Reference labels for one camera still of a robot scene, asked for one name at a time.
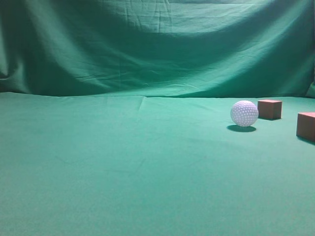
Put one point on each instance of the white dimpled golf ball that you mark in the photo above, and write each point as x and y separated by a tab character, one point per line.
244	113

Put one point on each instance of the green cloth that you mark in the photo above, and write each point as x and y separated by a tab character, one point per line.
115	118

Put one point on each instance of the red-brown cube block at edge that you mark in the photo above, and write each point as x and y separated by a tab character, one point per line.
306	125

